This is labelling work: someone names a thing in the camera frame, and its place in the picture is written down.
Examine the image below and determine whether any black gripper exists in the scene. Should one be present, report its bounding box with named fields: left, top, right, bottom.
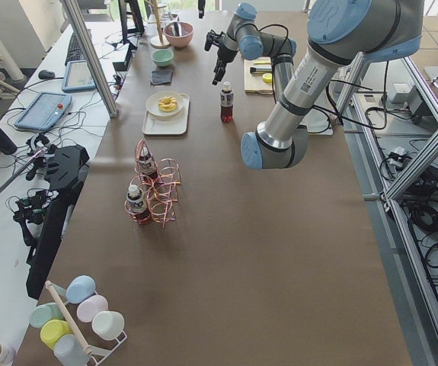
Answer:
left=204, top=30, right=238, bottom=85

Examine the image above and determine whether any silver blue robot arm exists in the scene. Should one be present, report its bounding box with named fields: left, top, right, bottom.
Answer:
left=205, top=1, right=424, bottom=169

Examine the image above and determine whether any white serving tray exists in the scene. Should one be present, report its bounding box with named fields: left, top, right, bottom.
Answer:
left=142, top=91, right=190, bottom=136

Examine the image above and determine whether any tea bottle in rack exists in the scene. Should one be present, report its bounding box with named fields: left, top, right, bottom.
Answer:
left=126, top=184, right=151, bottom=225
left=137, top=146, right=158, bottom=180

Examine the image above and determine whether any wooden cutting board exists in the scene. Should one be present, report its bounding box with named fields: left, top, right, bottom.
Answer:
left=243, top=59, right=273, bottom=95

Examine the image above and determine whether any steel muddler rod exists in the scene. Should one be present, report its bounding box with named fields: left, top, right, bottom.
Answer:
left=249, top=65, right=272, bottom=74

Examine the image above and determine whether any yellow plastic knife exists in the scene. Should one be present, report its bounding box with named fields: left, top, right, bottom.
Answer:
left=253, top=57, right=271, bottom=65

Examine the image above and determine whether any half cut lemon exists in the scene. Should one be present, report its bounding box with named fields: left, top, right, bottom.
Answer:
left=262, top=73, right=273, bottom=84

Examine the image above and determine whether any pink bowl with ice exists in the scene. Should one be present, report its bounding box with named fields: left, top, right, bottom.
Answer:
left=163, top=21, right=194, bottom=48

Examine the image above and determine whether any mint green bowl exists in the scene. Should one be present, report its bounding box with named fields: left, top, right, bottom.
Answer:
left=152, top=49, right=174, bottom=67

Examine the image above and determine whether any metal ice scoop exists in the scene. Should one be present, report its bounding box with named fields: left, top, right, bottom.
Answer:
left=171, top=21, right=184, bottom=37

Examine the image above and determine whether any grey folded cloth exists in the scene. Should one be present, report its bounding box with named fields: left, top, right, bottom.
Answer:
left=150, top=69, right=173, bottom=85

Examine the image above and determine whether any white round plate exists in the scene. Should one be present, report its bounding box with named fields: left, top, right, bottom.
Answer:
left=145, top=91, right=184, bottom=117

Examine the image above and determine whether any blue teach pendant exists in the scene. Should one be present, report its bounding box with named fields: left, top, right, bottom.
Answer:
left=62, top=60, right=96, bottom=93
left=14, top=92, right=72, bottom=132

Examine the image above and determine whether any black keyboard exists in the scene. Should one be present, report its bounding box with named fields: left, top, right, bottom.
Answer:
left=64, top=34, right=85, bottom=65

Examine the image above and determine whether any black computer mouse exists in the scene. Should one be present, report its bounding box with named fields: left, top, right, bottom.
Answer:
left=38, top=69, right=56, bottom=80

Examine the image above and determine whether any long metal rod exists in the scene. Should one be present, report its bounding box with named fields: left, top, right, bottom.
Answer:
left=0, top=149, right=45, bottom=194

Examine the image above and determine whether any pastel blue cup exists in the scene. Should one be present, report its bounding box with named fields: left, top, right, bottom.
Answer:
left=66, top=275, right=96, bottom=303

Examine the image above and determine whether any pastel pink cup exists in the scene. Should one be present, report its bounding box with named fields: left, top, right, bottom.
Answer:
left=76, top=294, right=108, bottom=323

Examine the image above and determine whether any white cup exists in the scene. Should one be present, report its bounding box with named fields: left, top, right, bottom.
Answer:
left=91, top=310, right=125, bottom=341

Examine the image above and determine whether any pastel green cup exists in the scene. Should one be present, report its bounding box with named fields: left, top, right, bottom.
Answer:
left=29, top=302, right=64, bottom=329

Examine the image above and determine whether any pastel yellow cup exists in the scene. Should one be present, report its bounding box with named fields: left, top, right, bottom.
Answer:
left=40, top=319, right=73, bottom=349

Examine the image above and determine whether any grey blue cup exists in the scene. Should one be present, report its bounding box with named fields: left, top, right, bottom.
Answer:
left=53, top=334, right=91, bottom=366

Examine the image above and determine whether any glazed ring donut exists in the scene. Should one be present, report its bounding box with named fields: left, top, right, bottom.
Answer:
left=158, top=96, right=178, bottom=112

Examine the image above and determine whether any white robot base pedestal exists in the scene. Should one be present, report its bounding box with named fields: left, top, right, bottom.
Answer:
left=302, top=109, right=333, bottom=136

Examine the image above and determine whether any copper wire bottle rack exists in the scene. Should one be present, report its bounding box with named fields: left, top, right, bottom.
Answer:
left=124, top=139, right=182, bottom=226

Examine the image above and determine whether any aluminium frame post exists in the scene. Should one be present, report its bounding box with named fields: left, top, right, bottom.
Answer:
left=61, top=0, right=119, bottom=117

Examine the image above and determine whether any wooden rack handle dowel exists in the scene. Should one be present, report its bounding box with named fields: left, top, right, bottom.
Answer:
left=45, top=281, right=92, bottom=355

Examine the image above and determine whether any white wire cup rack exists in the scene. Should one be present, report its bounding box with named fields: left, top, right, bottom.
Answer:
left=87, top=331, right=128, bottom=366

